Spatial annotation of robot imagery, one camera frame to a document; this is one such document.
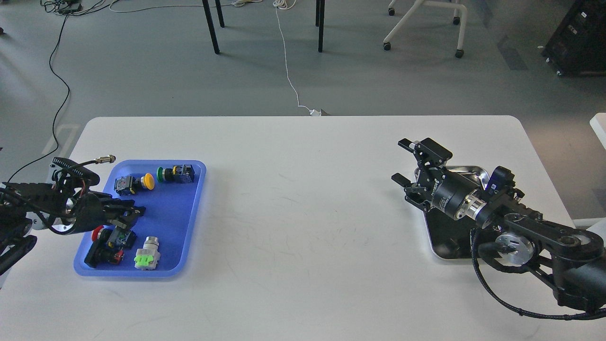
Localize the yellow push button switch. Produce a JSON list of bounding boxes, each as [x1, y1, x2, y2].
[[113, 173, 155, 196]]

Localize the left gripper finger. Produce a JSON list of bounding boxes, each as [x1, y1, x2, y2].
[[107, 215, 139, 231], [109, 199, 146, 218]]

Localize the black equipment case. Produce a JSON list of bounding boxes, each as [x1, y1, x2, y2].
[[542, 0, 606, 76]]

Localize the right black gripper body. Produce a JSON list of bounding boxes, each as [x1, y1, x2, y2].
[[416, 168, 479, 220]]

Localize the green white push button switch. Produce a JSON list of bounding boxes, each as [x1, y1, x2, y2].
[[134, 236, 161, 270]]

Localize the black table legs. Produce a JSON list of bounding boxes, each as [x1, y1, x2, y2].
[[202, 0, 326, 54]]

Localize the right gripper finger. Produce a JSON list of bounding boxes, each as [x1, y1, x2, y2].
[[391, 173, 434, 212], [398, 138, 453, 178]]

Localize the white wheeled chair base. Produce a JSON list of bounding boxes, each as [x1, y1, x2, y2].
[[383, 0, 468, 59]]

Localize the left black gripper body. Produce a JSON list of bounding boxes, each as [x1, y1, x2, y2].
[[66, 193, 124, 235]]

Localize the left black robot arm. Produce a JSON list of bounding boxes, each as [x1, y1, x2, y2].
[[1, 155, 146, 274]]

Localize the black cable on floor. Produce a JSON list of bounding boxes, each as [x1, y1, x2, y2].
[[5, 0, 109, 183]]

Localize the white table edge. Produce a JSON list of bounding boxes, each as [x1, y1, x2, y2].
[[589, 112, 606, 149]]

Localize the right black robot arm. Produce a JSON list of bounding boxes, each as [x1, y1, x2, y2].
[[392, 138, 605, 320]]

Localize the black red selector switch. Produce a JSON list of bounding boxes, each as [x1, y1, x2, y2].
[[84, 240, 124, 268]]

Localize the blue plastic tray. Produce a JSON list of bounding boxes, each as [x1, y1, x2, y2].
[[73, 160, 206, 278]]

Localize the red push button switch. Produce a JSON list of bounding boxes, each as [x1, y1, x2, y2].
[[91, 226, 137, 250]]

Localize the silver metal tray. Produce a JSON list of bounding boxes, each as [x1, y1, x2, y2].
[[424, 166, 490, 260]]

